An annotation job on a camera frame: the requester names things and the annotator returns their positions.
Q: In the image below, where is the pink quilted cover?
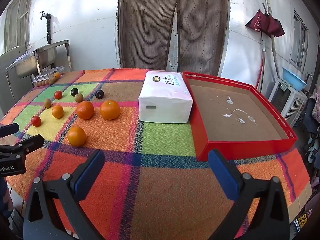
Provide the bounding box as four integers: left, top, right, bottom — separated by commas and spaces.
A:
309, 85, 320, 130

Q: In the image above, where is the wooden pole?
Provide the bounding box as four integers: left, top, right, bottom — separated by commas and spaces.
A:
257, 0, 282, 80

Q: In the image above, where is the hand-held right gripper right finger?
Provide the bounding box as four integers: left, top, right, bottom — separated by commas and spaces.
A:
208, 149, 290, 240

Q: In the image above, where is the white air conditioner unit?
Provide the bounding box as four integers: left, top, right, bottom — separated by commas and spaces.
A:
270, 78, 308, 128

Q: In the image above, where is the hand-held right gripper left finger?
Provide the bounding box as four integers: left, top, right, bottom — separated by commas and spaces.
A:
23, 149, 105, 240

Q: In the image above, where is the black hose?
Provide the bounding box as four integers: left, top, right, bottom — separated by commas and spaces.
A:
45, 14, 52, 44

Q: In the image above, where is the cardboard sheet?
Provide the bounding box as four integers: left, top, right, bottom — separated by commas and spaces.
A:
282, 180, 316, 240

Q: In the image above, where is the metal sink on frame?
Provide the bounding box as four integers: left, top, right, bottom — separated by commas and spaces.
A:
5, 39, 73, 80

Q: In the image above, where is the white tissue pack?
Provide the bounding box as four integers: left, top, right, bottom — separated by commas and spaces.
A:
138, 71, 194, 124

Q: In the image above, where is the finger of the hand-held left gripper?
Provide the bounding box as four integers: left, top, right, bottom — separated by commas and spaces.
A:
0, 134, 44, 155
0, 123, 20, 138

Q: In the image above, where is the black scooter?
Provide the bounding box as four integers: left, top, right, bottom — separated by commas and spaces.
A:
304, 125, 320, 170

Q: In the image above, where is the dark red umbrella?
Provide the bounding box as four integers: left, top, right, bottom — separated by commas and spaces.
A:
245, 9, 285, 42

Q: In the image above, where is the red cardboard box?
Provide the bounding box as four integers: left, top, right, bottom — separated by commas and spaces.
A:
182, 71, 298, 162

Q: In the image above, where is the small orange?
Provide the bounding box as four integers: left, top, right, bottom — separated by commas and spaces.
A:
52, 105, 64, 119

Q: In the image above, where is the white framed window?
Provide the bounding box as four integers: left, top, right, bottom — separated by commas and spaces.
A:
4, 0, 35, 53
290, 10, 309, 68

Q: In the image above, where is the colourful plaid blanket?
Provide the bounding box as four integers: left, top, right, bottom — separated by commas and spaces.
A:
0, 68, 314, 240

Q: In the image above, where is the person in brown corduroy trousers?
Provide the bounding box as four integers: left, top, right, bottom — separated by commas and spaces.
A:
114, 0, 230, 77

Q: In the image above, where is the blue plastic basin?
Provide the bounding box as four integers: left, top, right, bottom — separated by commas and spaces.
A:
282, 66, 307, 92

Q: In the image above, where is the clear plastic container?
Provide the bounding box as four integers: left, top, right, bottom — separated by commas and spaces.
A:
32, 66, 65, 87

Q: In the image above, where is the red and white stick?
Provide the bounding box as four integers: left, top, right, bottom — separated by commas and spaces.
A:
256, 36, 266, 90

